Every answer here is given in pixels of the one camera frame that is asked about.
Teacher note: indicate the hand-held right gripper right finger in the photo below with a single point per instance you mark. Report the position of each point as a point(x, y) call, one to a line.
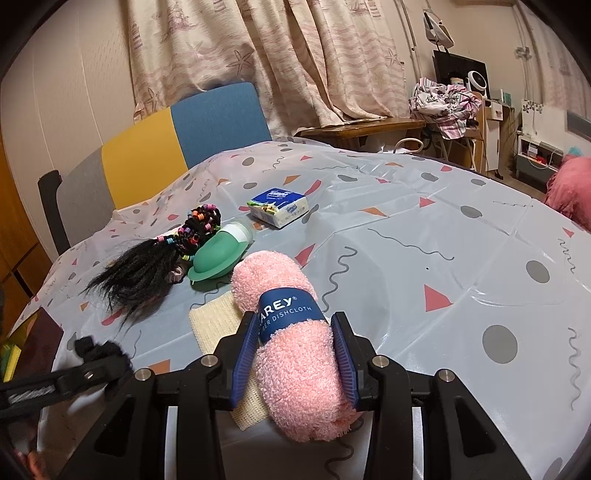
point(344, 362)

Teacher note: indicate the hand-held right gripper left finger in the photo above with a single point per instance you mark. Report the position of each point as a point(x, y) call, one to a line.
point(242, 362)

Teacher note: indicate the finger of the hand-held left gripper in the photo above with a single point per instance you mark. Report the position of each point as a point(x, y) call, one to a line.
point(69, 381)

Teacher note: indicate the pink fluffy dishcloth roll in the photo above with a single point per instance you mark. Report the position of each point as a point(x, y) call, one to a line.
point(295, 392)

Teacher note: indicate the blue tissue pack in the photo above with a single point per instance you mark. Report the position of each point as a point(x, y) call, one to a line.
point(277, 207)

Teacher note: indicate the brown box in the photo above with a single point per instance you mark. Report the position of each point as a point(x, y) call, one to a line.
point(39, 341)

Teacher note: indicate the cream mesh mat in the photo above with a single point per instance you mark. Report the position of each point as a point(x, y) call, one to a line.
point(217, 318)

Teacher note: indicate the green silicone bottle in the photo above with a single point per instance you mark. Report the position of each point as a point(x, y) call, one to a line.
point(217, 254)

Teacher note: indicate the black braided wig with beads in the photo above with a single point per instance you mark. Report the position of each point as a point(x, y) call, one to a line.
point(138, 272)

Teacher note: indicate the patterned tablecloth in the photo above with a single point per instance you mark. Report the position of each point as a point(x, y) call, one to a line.
point(438, 240)

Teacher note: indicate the wooden cabinet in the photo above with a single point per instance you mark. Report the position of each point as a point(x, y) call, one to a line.
point(18, 221)

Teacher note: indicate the grey yellow blue chair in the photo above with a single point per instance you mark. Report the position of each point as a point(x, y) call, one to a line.
point(138, 152)

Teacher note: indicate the wooden side table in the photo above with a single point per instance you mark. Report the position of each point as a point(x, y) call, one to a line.
point(369, 127)

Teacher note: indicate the pile of clothes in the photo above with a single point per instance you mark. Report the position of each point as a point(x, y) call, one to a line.
point(443, 106)

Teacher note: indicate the pink cushion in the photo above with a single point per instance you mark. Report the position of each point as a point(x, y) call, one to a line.
point(570, 184)

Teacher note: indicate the white low cabinet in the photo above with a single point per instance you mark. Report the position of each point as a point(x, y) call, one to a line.
point(535, 134)

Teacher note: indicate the white round fan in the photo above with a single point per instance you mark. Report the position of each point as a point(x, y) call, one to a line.
point(472, 82)

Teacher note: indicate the patterned beige curtain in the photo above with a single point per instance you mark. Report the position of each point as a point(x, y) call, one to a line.
point(277, 55)
point(558, 55)

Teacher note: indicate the black monitor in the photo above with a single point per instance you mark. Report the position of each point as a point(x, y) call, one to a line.
point(450, 64)

